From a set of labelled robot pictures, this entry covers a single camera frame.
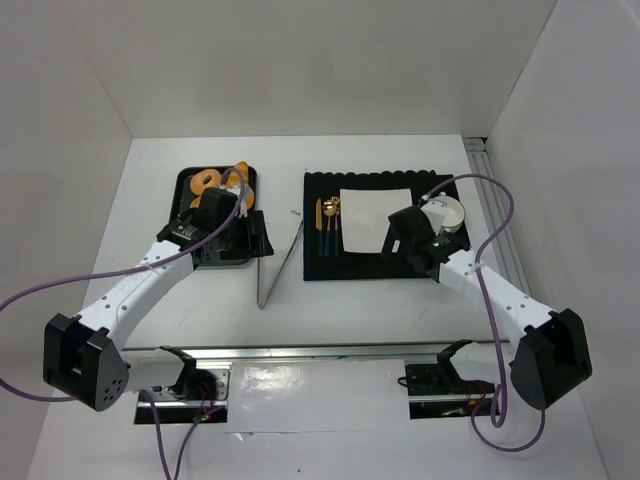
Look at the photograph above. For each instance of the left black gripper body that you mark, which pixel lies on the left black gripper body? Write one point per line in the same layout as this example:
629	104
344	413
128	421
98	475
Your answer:
255	233

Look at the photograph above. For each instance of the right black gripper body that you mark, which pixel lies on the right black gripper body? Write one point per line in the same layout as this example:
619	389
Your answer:
405	245

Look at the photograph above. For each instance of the metal tongs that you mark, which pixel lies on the metal tongs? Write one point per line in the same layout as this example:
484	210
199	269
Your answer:
262	299

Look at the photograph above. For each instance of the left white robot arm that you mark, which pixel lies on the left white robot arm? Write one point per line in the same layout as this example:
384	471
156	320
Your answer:
83	355

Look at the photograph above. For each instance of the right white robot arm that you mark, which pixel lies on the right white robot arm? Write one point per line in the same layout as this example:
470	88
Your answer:
551	350

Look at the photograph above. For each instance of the long bread loaf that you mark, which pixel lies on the long bread loaf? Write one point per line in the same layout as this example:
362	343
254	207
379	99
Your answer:
243	167

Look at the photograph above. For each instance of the round orange bun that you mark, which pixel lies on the round orange bun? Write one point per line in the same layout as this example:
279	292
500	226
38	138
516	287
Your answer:
249	197

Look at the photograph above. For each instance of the white square plate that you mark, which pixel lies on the white square plate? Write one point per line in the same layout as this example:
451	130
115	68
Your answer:
364	217

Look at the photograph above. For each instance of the white cup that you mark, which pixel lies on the white cup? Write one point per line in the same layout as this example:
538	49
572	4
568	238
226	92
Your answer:
456	213

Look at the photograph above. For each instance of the black baking tray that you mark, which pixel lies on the black baking tray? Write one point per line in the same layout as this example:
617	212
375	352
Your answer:
182	200

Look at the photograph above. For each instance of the upper glazed donut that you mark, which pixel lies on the upper glazed donut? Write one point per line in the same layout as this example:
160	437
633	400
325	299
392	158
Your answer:
205	179

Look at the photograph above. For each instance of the black placemat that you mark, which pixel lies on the black placemat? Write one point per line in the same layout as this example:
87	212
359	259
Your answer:
358	266

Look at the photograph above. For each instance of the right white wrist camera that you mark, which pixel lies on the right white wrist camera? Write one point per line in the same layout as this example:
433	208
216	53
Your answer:
436	212

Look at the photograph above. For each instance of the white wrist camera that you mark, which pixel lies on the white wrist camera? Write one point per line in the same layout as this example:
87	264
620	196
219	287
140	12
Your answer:
436	212
236	190

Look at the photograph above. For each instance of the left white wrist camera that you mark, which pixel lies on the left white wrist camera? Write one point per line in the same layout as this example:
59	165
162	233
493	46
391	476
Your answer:
236	190

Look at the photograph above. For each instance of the gold knife dark handle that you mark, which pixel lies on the gold knife dark handle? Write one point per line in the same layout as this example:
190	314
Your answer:
319	226

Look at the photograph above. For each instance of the gold spoon dark handle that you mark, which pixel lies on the gold spoon dark handle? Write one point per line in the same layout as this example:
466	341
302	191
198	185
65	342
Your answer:
329	210

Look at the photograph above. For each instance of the gold fork dark handle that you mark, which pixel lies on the gold fork dark handle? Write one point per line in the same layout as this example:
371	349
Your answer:
337	240

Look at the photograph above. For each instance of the aluminium rail right side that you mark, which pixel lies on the aluminium rail right side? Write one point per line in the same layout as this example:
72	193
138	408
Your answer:
495	207

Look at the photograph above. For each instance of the aluminium rail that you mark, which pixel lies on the aluminium rail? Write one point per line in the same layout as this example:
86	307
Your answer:
495	207
291	353

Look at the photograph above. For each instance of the aluminium rail front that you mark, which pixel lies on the aluminium rail front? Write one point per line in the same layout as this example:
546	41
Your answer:
291	353

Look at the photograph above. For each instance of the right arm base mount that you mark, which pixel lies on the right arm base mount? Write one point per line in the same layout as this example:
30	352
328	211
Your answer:
435	390

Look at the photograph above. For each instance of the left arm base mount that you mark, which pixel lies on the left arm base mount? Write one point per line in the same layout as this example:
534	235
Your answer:
174	387

